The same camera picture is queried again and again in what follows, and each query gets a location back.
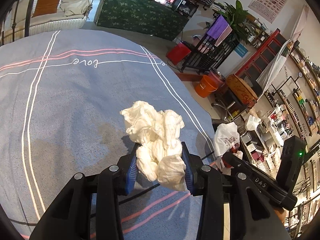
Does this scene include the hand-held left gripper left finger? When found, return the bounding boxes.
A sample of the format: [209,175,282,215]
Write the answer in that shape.
[29,149,138,240]

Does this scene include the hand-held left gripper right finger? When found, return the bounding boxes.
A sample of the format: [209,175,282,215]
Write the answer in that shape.
[181,142,292,240]

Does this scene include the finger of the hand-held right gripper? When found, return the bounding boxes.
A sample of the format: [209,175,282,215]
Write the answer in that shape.
[222,152,254,174]

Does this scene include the white plastic bag faint print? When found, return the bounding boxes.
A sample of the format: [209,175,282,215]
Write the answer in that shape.
[213,122,243,175]

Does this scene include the white tissue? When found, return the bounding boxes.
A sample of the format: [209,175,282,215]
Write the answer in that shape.
[120,101,188,192]

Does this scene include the white product rack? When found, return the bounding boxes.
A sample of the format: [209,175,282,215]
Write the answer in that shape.
[240,105,300,180]

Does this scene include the swivel stool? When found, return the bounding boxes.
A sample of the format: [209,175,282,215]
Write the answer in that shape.
[211,90,248,120]

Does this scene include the orange bucket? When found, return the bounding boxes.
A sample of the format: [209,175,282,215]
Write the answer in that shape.
[194,74,217,98]

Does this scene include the pink bucket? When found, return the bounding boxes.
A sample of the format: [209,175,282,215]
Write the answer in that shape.
[209,70,227,87]

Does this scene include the white hanging banner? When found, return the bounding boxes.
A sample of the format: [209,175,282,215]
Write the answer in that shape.
[256,39,295,94]

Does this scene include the red wooden ladder shelf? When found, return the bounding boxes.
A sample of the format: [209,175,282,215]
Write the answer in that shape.
[234,29,288,85]

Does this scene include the black metal rack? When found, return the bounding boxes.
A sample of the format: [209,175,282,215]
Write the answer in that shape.
[181,15,240,74]

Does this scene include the red heater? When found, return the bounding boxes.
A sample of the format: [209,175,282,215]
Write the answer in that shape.
[166,42,192,65]

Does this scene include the pink towel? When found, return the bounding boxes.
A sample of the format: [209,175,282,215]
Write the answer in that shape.
[215,25,234,47]

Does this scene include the purple towel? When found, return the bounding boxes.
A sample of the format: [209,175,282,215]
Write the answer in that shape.
[207,15,232,39]

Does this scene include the potted green plant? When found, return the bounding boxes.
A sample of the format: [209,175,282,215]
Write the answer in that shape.
[204,0,258,45]

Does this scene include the green patterned counter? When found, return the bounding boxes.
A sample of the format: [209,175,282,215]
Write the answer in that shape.
[96,0,190,42]

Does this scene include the white wicker sofa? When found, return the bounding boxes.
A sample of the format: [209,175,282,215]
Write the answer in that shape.
[2,0,94,40]

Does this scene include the beige cushion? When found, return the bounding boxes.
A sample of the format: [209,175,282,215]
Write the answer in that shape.
[59,0,90,18]

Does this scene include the orange cushion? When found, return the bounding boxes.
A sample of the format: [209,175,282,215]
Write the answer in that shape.
[32,0,64,18]

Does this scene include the wall shelf with cosmetics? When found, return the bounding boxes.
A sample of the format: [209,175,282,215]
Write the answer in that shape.
[265,47,320,155]

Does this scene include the blue wall sign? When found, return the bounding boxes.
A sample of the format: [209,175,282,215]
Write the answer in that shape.
[235,44,249,57]

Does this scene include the black iron bed frame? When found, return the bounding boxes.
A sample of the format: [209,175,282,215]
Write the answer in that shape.
[0,0,40,45]

